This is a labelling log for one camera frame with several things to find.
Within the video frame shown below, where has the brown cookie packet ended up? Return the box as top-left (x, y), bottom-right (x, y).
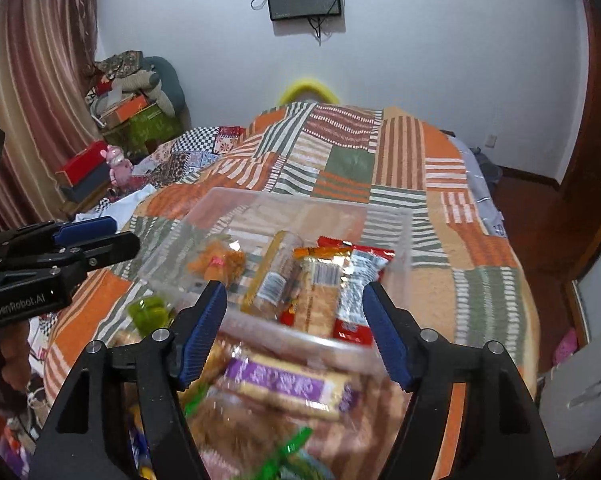
top-left (188, 391), bottom-right (291, 480)

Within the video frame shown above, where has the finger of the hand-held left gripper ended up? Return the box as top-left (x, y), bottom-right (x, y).
top-left (0, 232), bottom-right (141, 275)
top-left (0, 216), bottom-right (120, 257)

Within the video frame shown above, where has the pink plush toy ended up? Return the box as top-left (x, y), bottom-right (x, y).
top-left (105, 144), bottom-right (134, 187)

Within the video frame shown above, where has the white board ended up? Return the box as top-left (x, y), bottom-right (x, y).
top-left (537, 347), bottom-right (601, 459)

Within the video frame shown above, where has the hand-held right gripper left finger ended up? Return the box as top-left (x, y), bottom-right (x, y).
top-left (28, 280), bottom-right (228, 480)

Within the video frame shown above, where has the grey box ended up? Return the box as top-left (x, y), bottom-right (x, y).
top-left (60, 165), bottom-right (114, 204)

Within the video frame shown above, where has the wooden door frame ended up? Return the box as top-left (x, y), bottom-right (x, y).
top-left (559, 0), bottom-right (601, 283)

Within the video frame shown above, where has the grey stuffed cushion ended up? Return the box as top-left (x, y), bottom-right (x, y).
top-left (141, 56), bottom-right (186, 116)

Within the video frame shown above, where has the clear plastic container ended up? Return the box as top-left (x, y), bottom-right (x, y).
top-left (138, 187), bottom-right (416, 386)

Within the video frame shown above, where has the green snack wrapper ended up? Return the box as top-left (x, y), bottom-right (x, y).
top-left (253, 427), bottom-right (332, 480)

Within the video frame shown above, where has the clear white-label cracker packet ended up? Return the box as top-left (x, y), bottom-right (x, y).
top-left (243, 231), bottom-right (304, 319)

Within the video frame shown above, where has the orange green patchwork blanket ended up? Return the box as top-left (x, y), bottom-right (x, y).
top-left (45, 102), bottom-right (541, 480)

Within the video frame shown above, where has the orange box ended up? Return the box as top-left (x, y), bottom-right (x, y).
top-left (100, 92), bottom-right (158, 126)

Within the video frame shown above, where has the small orange snack bag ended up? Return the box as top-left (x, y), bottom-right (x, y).
top-left (188, 240), bottom-right (247, 282)

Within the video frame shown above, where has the pink cloth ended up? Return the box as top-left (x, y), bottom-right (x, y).
top-left (553, 327), bottom-right (579, 366)

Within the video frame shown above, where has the yellow round object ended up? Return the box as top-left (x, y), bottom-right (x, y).
top-left (279, 77), bottom-right (339, 106)

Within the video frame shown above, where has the black cable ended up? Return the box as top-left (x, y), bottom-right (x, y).
top-left (307, 16), bottom-right (332, 45)

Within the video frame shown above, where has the red box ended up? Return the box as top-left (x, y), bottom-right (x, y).
top-left (55, 141), bottom-right (110, 186)

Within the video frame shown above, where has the grey bedsheet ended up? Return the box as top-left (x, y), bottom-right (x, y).
top-left (449, 132), bottom-right (507, 237)

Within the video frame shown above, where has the striped curtain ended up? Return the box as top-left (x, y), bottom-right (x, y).
top-left (0, 0), bottom-right (104, 232)

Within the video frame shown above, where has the orange-edged cracker packet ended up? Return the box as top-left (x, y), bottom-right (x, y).
top-left (280, 246), bottom-right (354, 337)

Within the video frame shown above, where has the white cloth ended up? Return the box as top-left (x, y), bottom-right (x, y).
top-left (75, 185), bottom-right (157, 227)

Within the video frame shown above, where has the green jelly packet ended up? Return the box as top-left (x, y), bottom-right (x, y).
top-left (128, 296), bottom-right (177, 337)

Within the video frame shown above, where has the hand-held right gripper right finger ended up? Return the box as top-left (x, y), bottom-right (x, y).
top-left (361, 281), bottom-right (556, 480)

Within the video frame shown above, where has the purple-label cracker packet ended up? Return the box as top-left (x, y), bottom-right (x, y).
top-left (215, 345), bottom-right (359, 423)

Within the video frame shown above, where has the checkered patchwork quilt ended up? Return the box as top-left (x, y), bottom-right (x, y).
top-left (130, 126), bottom-right (246, 192)

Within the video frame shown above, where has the red and white snack packet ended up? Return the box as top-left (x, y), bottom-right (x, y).
top-left (317, 236), bottom-right (396, 346)

